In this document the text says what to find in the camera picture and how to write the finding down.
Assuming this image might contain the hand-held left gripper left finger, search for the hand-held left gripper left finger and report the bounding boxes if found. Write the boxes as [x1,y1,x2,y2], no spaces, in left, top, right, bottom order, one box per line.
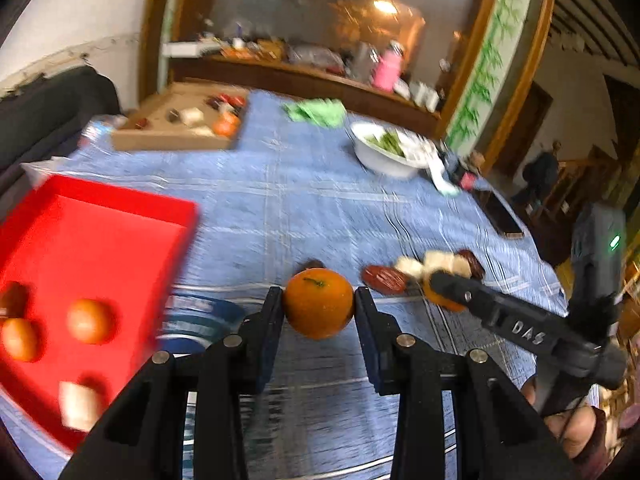
[60,285,286,480]

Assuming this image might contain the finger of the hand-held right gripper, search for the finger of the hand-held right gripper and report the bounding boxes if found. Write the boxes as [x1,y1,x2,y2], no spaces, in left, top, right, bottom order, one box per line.
[429,271,571,356]

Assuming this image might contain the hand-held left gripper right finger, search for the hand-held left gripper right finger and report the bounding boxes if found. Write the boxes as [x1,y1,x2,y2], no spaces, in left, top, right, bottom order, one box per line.
[354,286,576,480]

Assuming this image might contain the tangerine with green stem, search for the tangerine with green stem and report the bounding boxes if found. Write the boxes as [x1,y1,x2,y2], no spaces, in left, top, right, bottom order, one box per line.
[282,268,355,339]

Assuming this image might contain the red tray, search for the red tray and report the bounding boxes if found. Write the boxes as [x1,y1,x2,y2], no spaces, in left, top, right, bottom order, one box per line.
[0,175,201,453]

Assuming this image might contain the person's right hand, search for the person's right hand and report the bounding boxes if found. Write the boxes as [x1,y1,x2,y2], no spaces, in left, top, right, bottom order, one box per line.
[520,375,608,471]

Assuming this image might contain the dark red date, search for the dark red date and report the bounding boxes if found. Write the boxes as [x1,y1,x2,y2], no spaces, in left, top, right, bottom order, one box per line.
[457,249,486,281]

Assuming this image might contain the reddish brown date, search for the reddish brown date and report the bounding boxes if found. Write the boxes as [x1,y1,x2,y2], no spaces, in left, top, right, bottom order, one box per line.
[361,265,408,295]

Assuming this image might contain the dark blue printed booklet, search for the dark blue printed booklet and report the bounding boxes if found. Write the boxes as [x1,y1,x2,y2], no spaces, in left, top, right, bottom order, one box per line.
[160,285,271,356]

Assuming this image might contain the black phone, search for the black phone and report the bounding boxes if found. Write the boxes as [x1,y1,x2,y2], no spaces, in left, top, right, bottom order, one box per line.
[480,190,526,240]

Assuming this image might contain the white spoon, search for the white spoon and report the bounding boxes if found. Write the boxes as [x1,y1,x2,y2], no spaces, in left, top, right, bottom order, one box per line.
[427,157,460,197]

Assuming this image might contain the white bowl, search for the white bowl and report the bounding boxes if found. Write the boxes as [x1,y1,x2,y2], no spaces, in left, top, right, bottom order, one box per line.
[350,122,438,180]

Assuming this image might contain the green vegetables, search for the green vegetables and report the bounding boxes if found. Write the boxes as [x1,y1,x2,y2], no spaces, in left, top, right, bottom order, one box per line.
[367,131,406,156]

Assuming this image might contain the white small container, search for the white small container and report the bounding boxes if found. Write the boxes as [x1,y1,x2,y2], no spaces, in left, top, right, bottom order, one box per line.
[410,82,441,111]

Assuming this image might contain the cardboard box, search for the cardboard box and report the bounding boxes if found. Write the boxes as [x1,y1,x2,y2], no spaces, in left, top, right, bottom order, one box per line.
[111,81,251,152]

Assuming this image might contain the green cloth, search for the green cloth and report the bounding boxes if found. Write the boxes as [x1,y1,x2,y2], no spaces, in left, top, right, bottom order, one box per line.
[282,99,347,128]

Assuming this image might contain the pink bottle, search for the pink bottle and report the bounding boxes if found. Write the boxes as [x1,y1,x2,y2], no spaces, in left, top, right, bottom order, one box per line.
[374,40,407,92]

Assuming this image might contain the wooden cabinet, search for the wooden cabinet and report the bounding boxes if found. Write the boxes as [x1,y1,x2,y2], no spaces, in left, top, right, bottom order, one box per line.
[167,42,443,138]

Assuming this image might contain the brown wrinkled date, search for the brown wrinkled date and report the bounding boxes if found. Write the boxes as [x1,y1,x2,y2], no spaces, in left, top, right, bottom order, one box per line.
[0,282,30,317]

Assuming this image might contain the clear plastic bag blue print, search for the clear plastic bag blue print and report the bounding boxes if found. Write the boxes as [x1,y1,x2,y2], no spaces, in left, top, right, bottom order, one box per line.
[80,116,130,148]

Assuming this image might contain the white flat box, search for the white flat box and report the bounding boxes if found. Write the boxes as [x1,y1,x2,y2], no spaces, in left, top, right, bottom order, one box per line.
[161,41,221,58]

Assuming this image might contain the black sofa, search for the black sofa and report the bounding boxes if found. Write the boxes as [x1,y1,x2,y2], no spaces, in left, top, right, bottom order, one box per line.
[0,65,123,181]

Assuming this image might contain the wood framed mirror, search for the wood framed mirror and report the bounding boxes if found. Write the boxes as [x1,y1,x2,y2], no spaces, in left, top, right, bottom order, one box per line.
[140,0,558,161]

